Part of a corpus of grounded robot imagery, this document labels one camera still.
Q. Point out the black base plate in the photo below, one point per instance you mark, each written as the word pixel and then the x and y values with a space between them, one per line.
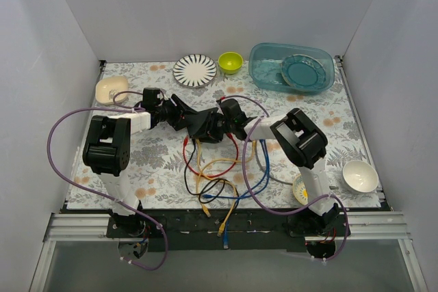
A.
pixel 248 229

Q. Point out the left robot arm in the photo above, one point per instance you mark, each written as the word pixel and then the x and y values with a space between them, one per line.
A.
pixel 108 143

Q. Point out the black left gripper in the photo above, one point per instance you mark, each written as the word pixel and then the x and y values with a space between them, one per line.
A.
pixel 176 114

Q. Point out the dark grey network switch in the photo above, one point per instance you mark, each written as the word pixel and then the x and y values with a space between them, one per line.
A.
pixel 200 123

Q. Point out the white ceramic bowl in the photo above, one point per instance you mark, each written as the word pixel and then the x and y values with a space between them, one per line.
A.
pixel 360 177

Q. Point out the striped white plate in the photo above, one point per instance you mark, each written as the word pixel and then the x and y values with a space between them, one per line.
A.
pixel 194 71

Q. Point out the cream square dish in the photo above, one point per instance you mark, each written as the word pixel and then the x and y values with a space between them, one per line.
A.
pixel 107 88

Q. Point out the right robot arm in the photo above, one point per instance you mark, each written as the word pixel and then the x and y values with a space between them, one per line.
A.
pixel 303 143

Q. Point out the teal glass plate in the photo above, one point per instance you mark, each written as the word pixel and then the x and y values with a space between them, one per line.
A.
pixel 303 71

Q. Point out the lime green bowl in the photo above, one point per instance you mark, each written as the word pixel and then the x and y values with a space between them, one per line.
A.
pixel 230 62

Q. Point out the yellow patterned small bowl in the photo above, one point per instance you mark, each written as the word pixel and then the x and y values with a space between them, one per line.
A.
pixel 299 190

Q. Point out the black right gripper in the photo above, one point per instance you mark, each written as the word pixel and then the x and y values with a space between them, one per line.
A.
pixel 212 126

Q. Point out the teal plastic tub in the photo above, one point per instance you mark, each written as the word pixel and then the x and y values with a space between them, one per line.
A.
pixel 265 60

